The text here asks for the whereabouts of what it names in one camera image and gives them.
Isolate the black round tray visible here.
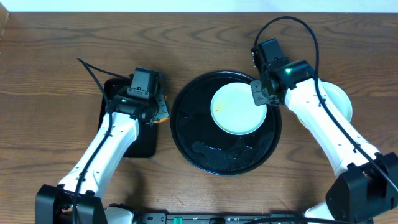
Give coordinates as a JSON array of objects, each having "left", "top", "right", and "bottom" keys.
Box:
[{"left": 170, "top": 70, "right": 282, "bottom": 175}]

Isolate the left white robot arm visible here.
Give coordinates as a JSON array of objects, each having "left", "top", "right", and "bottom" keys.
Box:
[{"left": 35, "top": 93, "right": 169, "bottom": 223}]

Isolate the light green plate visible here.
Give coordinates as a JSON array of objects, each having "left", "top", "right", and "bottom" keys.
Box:
[
  {"left": 297, "top": 81, "right": 353, "bottom": 128},
  {"left": 210, "top": 82, "right": 267, "bottom": 135}
]

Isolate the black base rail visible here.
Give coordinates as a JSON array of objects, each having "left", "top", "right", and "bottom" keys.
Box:
[{"left": 102, "top": 203, "right": 312, "bottom": 224}]

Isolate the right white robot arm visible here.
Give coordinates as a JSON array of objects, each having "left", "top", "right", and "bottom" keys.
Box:
[{"left": 251, "top": 60, "right": 397, "bottom": 223}]

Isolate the orange sponge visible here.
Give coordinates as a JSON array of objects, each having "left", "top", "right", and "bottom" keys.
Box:
[{"left": 152, "top": 94, "right": 169, "bottom": 123}]

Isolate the black rectangular tray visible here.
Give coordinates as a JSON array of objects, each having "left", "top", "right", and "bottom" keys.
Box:
[{"left": 104, "top": 78, "right": 159, "bottom": 158}]

